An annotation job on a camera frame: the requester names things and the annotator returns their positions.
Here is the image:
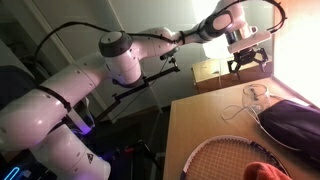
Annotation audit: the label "black camera stand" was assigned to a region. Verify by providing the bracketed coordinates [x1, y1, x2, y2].
[94, 55, 181, 123]

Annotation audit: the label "blue neon light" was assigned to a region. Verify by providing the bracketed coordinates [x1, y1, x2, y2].
[2, 165, 22, 180]

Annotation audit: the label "wooden side box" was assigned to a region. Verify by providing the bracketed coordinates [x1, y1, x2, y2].
[191, 49, 274, 95]

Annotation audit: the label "black robot cable with clips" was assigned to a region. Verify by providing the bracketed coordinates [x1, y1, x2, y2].
[33, 0, 288, 61]

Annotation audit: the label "black exterior camera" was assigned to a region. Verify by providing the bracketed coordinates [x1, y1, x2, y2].
[159, 48, 181, 61]

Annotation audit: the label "dark zippered pouch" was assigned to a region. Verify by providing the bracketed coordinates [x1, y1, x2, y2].
[257, 99, 320, 165]

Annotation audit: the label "black tripod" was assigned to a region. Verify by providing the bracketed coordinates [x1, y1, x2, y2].
[123, 139, 162, 172]

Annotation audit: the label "tennis racket with white frame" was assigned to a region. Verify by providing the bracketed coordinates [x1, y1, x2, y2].
[179, 134, 290, 180]

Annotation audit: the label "clear glass jar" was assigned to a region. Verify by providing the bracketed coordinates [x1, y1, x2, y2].
[241, 83, 272, 113]

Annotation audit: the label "white cord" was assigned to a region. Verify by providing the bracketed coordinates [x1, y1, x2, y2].
[213, 59, 301, 152]

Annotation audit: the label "orange terry towel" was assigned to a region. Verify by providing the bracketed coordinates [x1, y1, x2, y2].
[242, 160, 295, 180]

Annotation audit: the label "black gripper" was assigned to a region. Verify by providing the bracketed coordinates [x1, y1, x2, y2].
[228, 46, 269, 78]

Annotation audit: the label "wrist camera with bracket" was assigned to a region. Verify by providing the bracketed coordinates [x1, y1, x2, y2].
[227, 30, 273, 54]

